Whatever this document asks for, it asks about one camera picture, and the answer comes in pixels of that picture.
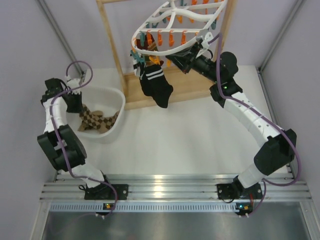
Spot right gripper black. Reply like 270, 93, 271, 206
168, 43, 222, 84

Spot brown argyle sock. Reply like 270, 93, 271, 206
92, 110, 120, 134
78, 104, 104, 133

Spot white round clip hanger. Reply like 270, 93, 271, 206
130, 0, 228, 64

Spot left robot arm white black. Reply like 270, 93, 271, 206
37, 77, 113, 200

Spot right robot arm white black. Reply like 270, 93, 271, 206
166, 43, 300, 199

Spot wooden hanger stand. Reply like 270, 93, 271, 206
96, 0, 237, 110

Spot brown sock clipped on hanger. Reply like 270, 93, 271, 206
135, 36, 158, 67

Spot white plastic tub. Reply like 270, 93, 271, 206
66, 86, 126, 144

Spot black sock white stripes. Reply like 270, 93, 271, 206
139, 64, 174, 109

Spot black white striped sock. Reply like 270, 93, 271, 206
130, 55, 144, 78

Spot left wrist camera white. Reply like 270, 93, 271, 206
64, 75, 83, 95

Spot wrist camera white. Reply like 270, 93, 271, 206
195, 30, 215, 50
64, 75, 83, 95

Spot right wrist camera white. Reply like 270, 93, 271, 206
195, 30, 215, 50

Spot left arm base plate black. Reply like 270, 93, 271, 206
78, 184, 129, 200

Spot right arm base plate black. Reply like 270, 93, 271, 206
216, 183, 263, 202

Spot aluminium mounting rail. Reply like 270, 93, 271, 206
39, 173, 312, 215

